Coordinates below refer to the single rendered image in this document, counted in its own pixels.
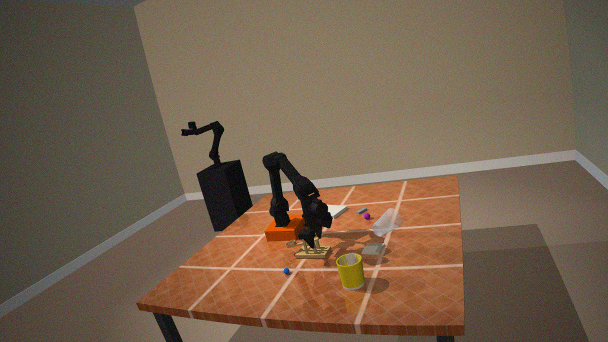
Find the yellow open cylindrical cup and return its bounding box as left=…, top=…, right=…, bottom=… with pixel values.
left=336, top=253, right=365, bottom=290

